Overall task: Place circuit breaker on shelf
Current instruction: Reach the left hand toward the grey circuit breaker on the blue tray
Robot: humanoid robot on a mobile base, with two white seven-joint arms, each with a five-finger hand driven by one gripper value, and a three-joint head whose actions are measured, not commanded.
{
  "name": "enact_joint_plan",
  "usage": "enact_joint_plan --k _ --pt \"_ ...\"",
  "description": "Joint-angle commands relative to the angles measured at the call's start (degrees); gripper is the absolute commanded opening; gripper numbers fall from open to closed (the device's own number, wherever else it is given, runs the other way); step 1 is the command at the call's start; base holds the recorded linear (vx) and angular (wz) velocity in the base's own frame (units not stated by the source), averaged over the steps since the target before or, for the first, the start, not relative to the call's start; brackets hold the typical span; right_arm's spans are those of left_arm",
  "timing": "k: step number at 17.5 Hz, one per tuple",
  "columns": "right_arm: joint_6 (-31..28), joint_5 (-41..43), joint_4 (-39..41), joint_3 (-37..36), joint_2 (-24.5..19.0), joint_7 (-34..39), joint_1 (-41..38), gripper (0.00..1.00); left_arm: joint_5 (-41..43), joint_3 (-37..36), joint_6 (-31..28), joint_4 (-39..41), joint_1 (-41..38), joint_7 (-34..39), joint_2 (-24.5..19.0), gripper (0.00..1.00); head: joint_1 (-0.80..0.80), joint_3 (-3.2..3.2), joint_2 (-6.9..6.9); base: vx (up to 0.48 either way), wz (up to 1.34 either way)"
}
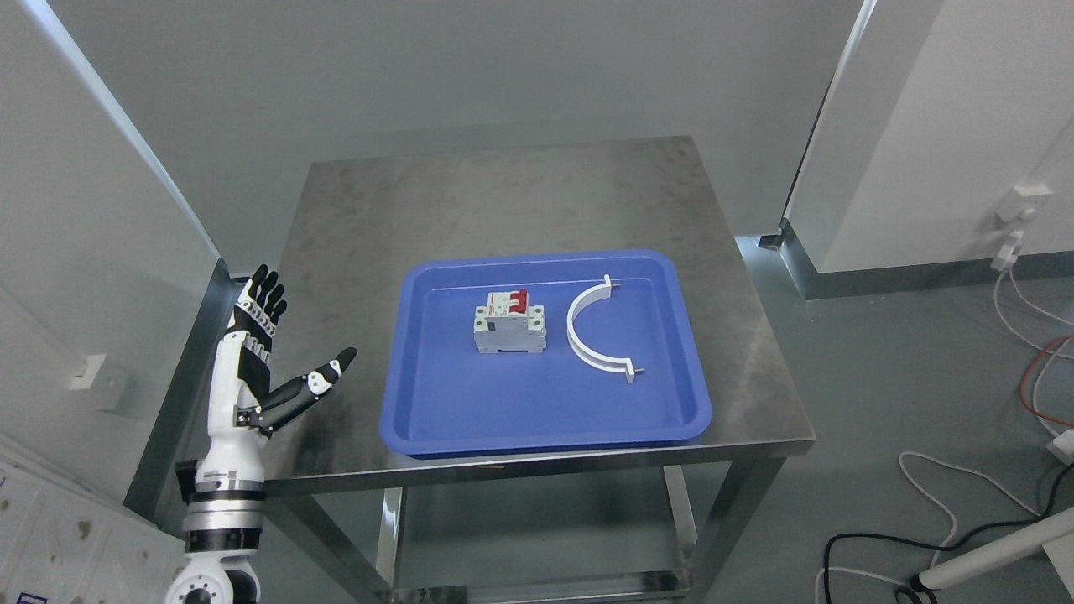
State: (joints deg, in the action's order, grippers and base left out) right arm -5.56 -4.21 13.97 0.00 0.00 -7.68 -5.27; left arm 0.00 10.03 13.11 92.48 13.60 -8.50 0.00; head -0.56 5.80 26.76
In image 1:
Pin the stainless steel table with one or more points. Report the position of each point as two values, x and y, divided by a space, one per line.
348 501

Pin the blue plastic tray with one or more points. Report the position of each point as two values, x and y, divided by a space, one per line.
445 398

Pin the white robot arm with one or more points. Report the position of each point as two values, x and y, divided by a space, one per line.
222 528

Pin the white wall socket plug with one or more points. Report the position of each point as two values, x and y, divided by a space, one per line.
1019 207

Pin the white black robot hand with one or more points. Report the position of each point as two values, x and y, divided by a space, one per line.
245 412

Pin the white stand leg with caster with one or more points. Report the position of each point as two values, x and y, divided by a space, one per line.
1051 535

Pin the grey red circuit breaker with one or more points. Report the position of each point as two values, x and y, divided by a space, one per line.
509 322

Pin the white curved plastic clamp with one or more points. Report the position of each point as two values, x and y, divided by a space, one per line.
582 337

